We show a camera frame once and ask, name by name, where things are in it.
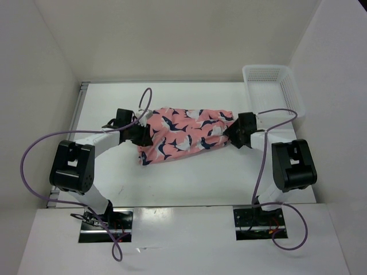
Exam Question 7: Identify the pink shark print shorts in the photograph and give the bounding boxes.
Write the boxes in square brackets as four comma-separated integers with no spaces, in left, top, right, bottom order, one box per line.
[138,107,235,166]

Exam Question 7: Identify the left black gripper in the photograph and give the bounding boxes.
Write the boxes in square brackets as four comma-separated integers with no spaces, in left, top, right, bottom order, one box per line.
[126,121,153,147]

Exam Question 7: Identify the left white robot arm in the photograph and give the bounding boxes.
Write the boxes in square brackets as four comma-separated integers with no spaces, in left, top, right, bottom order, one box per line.
[49,109,153,229]

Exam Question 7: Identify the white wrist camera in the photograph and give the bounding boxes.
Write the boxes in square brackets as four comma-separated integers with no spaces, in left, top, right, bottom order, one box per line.
[255,113,263,125]
[136,110,153,127]

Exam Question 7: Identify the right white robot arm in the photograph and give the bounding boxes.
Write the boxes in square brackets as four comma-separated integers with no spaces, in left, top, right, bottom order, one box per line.
[224,108,318,225]

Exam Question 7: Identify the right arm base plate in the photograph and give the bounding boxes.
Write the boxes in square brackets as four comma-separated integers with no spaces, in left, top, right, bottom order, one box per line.
[233,207,288,241]

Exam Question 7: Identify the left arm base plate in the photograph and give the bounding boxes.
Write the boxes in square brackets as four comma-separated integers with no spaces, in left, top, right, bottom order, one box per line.
[70,211,133,243]

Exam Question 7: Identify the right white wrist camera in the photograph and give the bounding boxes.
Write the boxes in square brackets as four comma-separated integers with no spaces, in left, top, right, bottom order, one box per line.
[255,113,263,125]

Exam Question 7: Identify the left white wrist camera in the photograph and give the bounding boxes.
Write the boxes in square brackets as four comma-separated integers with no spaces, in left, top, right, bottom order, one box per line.
[136,110,153,127]

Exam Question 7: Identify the white plastic basket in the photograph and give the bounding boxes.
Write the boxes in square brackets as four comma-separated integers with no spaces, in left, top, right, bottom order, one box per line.
[242,65,306,117]

